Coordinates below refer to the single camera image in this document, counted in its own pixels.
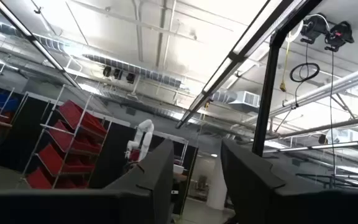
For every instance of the black aluminium rig frame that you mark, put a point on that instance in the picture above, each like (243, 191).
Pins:
(267, 93)

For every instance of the white ceiling air unit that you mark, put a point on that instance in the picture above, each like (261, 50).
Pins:
(245, 99)

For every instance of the LED light bar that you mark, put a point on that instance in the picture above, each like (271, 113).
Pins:
(42, 53)
(228, 65)

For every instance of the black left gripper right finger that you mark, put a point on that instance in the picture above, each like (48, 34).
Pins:
(275, 202)

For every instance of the grey ceiling pipe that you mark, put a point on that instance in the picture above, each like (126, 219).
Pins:
(331, 88)

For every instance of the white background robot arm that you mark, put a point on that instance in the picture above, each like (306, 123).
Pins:
(145, 133)

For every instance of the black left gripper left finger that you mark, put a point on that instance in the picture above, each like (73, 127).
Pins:
(129, 202)

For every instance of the silver ceiling air duct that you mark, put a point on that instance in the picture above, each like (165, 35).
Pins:
(135, 70)

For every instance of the red storage bin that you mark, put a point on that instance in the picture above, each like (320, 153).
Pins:
(82, 116)
(70, 140)
(42, 180)
(57, 161)

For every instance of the white round column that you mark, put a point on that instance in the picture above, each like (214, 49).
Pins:
(217, 186)

